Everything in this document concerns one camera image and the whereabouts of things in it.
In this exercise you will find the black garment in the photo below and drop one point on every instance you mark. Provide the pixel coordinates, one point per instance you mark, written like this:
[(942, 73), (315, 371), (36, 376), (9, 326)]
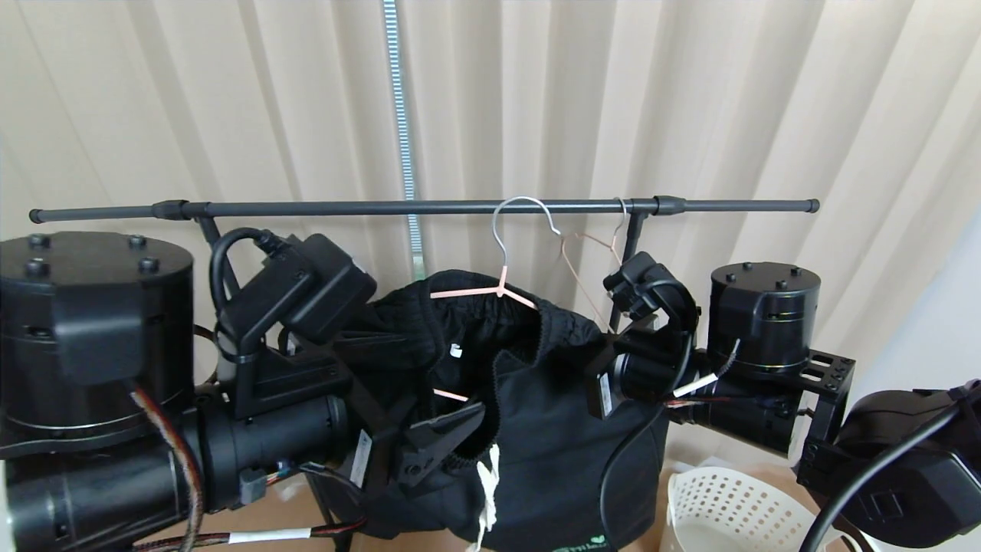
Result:
[(552, 429)]

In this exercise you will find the white laundry basket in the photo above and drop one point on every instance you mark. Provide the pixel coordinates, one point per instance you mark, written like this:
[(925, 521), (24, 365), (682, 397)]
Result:
[(728, 498)]

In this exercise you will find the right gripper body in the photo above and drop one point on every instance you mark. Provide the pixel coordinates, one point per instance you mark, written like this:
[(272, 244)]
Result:
[(651, 376)]

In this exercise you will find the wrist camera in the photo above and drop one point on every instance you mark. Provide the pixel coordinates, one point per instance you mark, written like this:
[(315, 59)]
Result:
[(640, 280), (314, 291)]

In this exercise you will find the white curtain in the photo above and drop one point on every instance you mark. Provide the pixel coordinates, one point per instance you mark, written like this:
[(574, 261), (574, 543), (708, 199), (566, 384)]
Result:
[(153, 92), (766, 92)]

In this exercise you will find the black clothes rack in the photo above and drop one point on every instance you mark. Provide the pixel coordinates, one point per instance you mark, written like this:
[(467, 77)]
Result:
[(306, 208)]

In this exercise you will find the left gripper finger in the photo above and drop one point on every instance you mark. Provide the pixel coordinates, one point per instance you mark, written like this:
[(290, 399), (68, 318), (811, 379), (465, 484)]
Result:
[(437, 445)]

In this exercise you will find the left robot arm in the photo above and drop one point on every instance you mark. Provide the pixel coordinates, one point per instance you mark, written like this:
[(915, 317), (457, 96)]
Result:
[(92, 330)]

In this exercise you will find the window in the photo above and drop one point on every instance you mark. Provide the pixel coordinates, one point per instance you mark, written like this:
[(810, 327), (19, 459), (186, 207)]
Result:
[(398, 115)]

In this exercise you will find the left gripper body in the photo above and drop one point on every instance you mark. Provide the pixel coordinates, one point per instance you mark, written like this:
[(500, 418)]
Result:
[(276, 445)]

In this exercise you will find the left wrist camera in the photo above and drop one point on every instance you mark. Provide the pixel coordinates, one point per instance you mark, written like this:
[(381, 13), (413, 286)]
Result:
[(314, 291)]

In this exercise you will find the pink clothes hanger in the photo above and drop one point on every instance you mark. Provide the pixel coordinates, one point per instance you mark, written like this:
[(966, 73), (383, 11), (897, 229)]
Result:
[(502, 280), (619, 230)]

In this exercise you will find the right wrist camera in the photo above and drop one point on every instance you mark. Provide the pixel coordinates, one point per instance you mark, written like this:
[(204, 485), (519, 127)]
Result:
[(640, 280)]

